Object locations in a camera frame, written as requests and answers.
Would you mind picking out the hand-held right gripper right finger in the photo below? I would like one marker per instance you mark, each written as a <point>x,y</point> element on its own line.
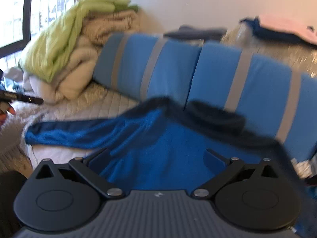
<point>214,163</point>

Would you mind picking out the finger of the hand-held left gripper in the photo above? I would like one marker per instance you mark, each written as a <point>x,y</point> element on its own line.
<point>22,97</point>

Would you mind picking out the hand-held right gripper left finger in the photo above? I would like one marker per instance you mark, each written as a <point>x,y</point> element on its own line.
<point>99,161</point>

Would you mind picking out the blue fleece jacket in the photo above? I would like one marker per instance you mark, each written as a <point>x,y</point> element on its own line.
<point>178,148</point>

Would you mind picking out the person's left hand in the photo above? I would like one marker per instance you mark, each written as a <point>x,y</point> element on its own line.
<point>10,109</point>

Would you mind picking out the quilted beige bedspread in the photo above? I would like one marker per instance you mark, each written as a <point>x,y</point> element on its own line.
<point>106,105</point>

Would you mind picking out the green blanket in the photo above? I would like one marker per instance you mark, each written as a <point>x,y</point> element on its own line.
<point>54,44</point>

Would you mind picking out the beige comforter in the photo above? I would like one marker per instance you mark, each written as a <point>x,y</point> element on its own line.
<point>81,62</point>

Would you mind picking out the window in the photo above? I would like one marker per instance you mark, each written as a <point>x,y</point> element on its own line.
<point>14,12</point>

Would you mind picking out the blue striped pillow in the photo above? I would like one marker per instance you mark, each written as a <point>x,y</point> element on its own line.
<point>138,62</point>
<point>260,89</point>

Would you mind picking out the white crumpled cloth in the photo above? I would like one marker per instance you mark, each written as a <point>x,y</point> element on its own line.
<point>302,168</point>

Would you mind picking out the dark grey cloth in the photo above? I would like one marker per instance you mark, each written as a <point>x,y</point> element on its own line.
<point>195,31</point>

